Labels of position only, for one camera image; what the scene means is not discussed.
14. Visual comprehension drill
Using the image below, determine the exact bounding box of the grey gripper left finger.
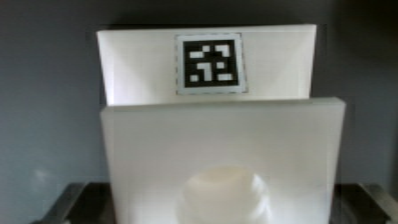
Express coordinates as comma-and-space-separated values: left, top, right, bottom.
31, 182, 111, 224

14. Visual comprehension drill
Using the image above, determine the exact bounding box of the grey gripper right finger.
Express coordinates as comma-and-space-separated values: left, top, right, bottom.
331, 183, 398, 224

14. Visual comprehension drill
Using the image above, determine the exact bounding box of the white lamp base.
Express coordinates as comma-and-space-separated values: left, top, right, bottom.
98, 25, 345, 224

